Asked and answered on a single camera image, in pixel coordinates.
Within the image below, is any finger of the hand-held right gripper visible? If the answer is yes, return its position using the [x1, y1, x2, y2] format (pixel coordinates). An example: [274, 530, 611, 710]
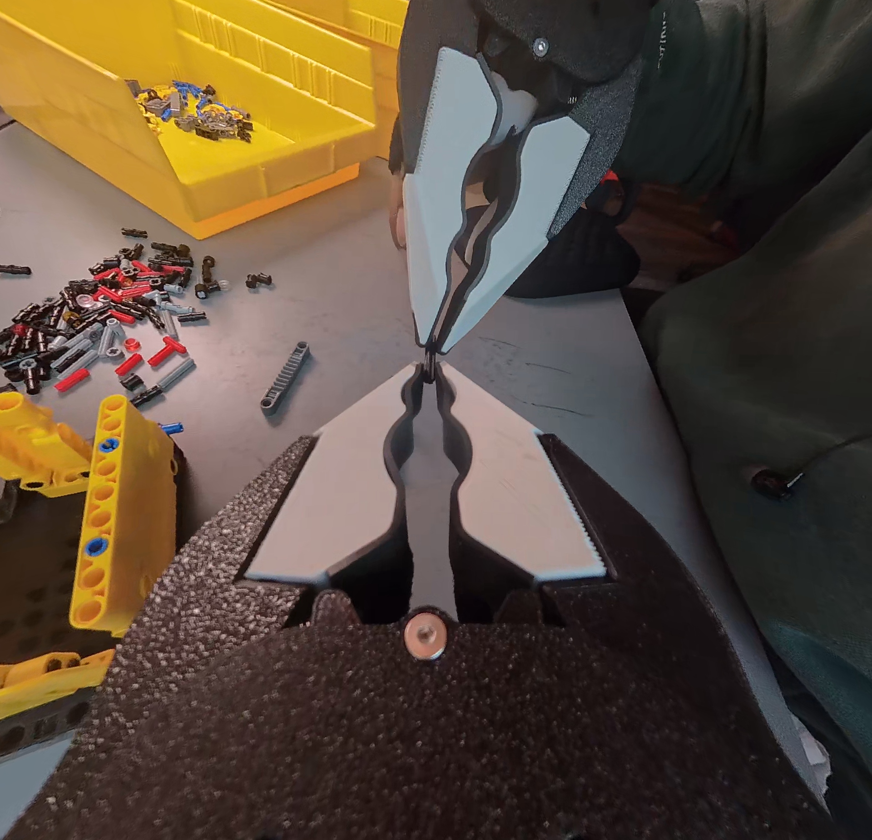
[402, 46, 501, 347]
[431, 113, 593, 357]

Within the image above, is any yellow black lego model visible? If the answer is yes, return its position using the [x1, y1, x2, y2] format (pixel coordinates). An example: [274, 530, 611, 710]
[0, 390, 185, 759]

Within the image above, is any yellow plastic bin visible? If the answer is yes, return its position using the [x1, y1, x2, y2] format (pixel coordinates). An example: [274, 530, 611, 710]
[228, 0, 410, 54]
[0, 0, 379, 240]

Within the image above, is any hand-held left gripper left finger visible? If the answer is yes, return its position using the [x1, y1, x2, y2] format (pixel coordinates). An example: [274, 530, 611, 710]
[242, 362, 418, 623]

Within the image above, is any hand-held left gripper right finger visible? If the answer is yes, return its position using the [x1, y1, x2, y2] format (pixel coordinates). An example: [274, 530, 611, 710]
[439, 362, 607, 623]

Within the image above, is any pile of mixed lego parts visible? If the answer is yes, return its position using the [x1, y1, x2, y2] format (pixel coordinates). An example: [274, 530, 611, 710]
[135, 80, 254, 144]

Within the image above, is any grey lego gear rack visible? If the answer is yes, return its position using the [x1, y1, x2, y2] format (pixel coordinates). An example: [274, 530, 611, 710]
[260, 341, 312, 416]

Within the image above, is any person's right forearm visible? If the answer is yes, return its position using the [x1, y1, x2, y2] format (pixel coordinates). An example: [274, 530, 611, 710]
[504, 0, 872, 300]

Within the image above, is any pile of small lego pins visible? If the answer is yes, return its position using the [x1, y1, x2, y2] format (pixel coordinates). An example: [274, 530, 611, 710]
[0, 225, 275, 410]

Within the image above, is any person's right hand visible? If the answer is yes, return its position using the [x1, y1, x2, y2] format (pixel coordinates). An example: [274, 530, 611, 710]
[387, 121, 410, 251]

